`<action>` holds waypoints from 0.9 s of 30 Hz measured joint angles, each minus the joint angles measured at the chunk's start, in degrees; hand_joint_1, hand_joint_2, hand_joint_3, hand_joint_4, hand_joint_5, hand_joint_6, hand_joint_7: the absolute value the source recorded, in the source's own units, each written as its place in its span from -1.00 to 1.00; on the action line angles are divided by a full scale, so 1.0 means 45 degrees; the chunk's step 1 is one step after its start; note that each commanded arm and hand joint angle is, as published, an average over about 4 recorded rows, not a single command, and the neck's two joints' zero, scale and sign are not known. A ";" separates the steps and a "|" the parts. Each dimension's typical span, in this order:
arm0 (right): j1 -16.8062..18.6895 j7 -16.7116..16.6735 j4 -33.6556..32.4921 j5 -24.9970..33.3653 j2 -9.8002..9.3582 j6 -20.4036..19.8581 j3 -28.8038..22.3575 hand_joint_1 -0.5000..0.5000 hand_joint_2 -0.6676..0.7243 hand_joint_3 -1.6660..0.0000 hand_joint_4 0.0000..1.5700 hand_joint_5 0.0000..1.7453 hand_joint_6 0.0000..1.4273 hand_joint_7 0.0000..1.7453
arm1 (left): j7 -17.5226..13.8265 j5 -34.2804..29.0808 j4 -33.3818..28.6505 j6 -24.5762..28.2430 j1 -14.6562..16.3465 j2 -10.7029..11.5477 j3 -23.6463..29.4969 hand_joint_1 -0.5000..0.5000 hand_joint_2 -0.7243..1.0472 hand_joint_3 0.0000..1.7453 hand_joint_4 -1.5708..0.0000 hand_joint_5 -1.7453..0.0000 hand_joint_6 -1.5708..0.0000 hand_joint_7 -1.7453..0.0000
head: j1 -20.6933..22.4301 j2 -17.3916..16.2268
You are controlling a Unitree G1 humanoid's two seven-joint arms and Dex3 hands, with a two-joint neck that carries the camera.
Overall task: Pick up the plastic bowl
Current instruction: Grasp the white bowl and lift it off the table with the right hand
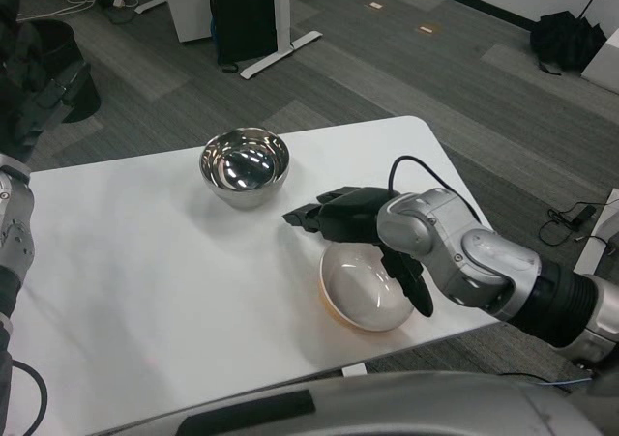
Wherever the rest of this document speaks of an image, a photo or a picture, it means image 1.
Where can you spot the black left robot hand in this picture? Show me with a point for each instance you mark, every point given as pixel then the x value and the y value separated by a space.
pixel 19 93

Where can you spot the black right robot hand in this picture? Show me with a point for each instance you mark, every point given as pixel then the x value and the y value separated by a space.
pixel 353 213

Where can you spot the white plastic bowl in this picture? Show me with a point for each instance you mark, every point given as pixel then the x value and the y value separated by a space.
pixel 358 286

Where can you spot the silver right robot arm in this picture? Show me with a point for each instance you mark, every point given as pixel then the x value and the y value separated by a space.
pixel 483 257

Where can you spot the shiny steel bowl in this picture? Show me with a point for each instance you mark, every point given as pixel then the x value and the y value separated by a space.
pixel 246 170

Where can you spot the black trash bin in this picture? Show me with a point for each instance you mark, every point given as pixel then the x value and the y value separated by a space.
pixel 82 97

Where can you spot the silver robot chest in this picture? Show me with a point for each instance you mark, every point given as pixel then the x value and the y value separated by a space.
pixel 387 407

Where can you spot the brass floor outlet plate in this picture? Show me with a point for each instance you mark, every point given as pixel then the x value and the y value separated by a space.
pixel 427 29
pixel 375 5

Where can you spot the white standing desk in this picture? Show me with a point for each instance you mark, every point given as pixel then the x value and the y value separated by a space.
pixel 285 20

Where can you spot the black backpack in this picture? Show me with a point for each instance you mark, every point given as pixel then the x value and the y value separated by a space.
pixel 244 15

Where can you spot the white furniture leg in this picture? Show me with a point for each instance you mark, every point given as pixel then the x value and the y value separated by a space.
pixel 604 233

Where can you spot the black crumpled bag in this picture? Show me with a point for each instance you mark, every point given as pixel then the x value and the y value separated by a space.
pixel 566 39

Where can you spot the white block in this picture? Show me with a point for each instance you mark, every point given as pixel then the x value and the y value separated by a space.
pixel 604 66

